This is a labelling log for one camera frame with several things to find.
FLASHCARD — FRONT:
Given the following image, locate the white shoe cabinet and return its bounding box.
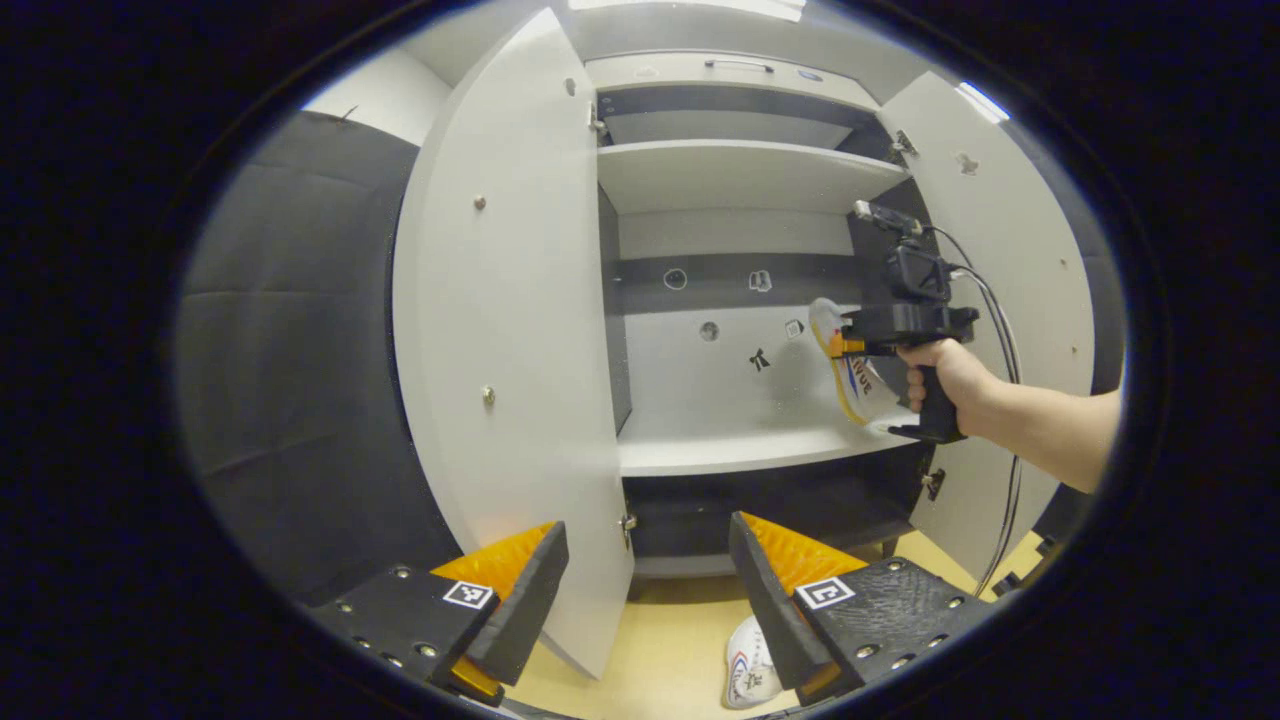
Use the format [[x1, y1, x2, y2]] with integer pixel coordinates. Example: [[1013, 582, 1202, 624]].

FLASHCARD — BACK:
[[583, 50, 938, 581]]

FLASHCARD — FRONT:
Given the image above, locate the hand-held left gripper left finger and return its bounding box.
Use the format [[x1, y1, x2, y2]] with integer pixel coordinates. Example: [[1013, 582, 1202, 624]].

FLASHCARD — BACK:
[[305, 520, 571, 707]]

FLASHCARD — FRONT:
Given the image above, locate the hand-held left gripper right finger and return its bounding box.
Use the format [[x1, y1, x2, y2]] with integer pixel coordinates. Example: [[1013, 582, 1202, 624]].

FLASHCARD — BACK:
[[727, 510, 1002, 707]]

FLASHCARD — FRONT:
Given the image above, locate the white shoe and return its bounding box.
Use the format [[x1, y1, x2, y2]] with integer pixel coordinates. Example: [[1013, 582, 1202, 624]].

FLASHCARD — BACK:
[[721, 614, 787, 712], [807, 296, 917, 433]]

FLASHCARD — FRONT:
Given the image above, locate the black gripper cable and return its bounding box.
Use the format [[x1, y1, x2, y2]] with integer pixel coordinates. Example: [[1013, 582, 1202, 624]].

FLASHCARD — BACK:
[[922, 224, 1028, 598]]

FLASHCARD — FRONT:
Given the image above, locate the white cabinet door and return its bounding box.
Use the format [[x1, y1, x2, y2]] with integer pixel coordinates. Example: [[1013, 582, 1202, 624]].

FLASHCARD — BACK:
[[877, 70, 1098, 583], [392, 8, 638, 682]]

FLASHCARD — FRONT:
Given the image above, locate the black backdrop cloth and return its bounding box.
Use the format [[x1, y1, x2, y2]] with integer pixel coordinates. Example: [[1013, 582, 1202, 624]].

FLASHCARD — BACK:
[[173, 110, 463, 607]]

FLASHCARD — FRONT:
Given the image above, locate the ceiling light panel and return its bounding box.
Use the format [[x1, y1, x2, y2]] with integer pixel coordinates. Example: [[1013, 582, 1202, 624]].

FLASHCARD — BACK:
[[954, 80, 1012, 127], [568, 0, 807, 24]]

